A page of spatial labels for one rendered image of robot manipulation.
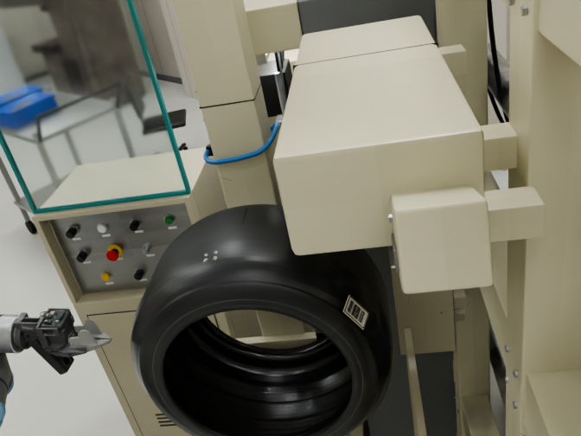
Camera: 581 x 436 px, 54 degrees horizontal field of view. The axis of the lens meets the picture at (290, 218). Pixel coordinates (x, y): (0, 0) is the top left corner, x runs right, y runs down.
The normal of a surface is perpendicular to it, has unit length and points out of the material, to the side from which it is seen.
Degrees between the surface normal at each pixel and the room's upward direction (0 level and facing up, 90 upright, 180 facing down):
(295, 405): 4
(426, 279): 72
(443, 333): 90
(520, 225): 90
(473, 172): 90
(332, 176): 90
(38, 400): 0
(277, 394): 5
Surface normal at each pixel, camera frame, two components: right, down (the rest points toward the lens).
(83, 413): -0.18, -0.85
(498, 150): -0.07, 0.52
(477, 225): -0.13, 0.23
